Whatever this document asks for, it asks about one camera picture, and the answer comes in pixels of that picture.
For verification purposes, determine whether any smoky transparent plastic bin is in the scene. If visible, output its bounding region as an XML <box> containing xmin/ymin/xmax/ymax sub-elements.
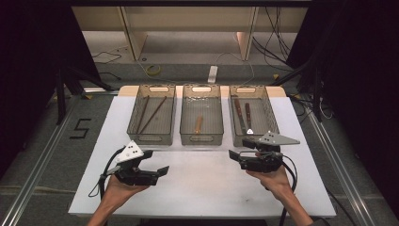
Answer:
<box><xmin>228</xmin><ymin>84</ymin><xmax>280</xmax><ymax>148</ymax></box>
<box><xmin>179</xmin><ymin>83</ymin><xmax>225</xmax><ymax>146</ymax></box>
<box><xmin>126</xmin><ymin>84</ymin><xmax>177</xmax><ymax>146</ymax></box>

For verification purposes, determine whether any aluminium floor rail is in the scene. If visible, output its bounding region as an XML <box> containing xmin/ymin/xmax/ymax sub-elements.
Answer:
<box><xmin>305</xmin><ymin>111</ymin><xmax>377</xmax><ymax>226</ymax></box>
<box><xmin>0</xmin><ymin>93</ymin><xmax>78</xmax><ymax>226</ymax></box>

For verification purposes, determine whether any black metal stand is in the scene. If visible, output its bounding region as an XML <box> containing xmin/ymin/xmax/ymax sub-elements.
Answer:
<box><xmin>56</xmin><ymin>65</ymin><xmax>115</xmax><ymax>125</ymax></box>
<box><xmin>269</xmin><ymin>57</ymin><xmax>325</xmax><ymax>122</ymax></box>

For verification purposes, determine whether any white floor cable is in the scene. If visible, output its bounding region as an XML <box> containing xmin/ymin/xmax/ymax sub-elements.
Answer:
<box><xmin>215</xmin><ymin>51</ymin><xmax>256</xmax><ymax>87</ymax></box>

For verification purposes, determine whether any yellow tape roll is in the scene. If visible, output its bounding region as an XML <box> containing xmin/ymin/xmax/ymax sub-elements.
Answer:
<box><xmin>145</xmin><ymin>64</ymin><xmax>163</xmax><ymax>76</ymax></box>

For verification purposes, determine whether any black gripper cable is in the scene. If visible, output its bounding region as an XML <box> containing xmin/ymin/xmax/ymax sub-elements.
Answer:
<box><xmin>279</xmin><ymin>153</ymin><xmax>299</xmax><ymax>226</ymax></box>
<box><xmin>88</xmin><ymin>147</ymin><xmax>125</xmax><ymax>200</ymax></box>

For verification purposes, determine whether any dark brown wooden chopstick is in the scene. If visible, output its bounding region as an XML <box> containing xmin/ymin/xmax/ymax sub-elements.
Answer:
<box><xmin>138</xmin><ymin>95</ymin><xmax>168</xmax><ymax>135</ymax></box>
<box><xmin>136</xmin><ymin>95</ymin><xmax>151</xmax><ymax>135</ymax></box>

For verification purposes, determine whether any thin black floor cable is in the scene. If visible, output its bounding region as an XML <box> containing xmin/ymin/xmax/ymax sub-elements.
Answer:
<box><xmin>91</xmin><ymin>51</ymin><xmax>122</xmax><ymax>65</ymax></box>

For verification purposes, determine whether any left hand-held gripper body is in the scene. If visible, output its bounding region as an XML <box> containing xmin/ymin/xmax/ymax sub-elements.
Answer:
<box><xmin>106</xmin><ymin>139</ymin><xmax>160</xmax><ymax>186</ymax></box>

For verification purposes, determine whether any wooden handled fork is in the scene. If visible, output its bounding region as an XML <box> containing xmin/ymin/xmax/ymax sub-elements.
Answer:
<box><xmin>245</xmin><ymin>102</ymin><xmax>254</xmax><ymax>136</ymax></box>

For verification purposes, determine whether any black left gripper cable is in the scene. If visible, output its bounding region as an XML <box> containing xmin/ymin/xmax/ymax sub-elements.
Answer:
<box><xmin>88</xmin><ymin>147</ymin><xmax>125</xmax><ymax>200</ymax></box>

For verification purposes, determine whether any beige wooden shelf unit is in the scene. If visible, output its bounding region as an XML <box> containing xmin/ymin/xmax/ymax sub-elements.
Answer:
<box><xmin>71</xmin><ymin>6</ymin><xmax>309</xmax><ymax>62</ymax></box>

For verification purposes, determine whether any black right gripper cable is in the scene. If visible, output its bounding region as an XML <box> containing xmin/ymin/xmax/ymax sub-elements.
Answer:
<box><xmin>279</xmin><ymin>153</ymin><xmax>299</xmax><ymax>226</ymax></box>

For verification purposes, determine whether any white power strip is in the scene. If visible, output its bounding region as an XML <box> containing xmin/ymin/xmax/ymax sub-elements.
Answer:
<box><xmin>207</xmin><ymin>65</ymin><xmax>218</xmax><ymax>85</ymax></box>

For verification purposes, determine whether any bunch of black cables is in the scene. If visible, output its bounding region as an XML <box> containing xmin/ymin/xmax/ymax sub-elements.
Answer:
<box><xmin>251</xmin><ymin>6</ymin><xmax>295</xmax><ymax>73</ymax></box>

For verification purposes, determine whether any person's left hand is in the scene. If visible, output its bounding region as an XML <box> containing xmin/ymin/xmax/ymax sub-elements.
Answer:
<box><xmin>101</xmin><ymin>176</ymin><xmax>149</xmax><ymax>206</ymax></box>

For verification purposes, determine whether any person's right hand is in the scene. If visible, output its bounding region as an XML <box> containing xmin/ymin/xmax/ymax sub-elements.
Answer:
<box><xmin>247</xmin><ymin>165</ymin><xmax>297</xmax><ymax>202</ymax></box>

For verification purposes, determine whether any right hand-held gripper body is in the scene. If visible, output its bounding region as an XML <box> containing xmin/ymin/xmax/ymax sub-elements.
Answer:
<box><xmin>238</xmin><ymin>131</ymin><xmax>301</xmax><ymax>173</ymax></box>

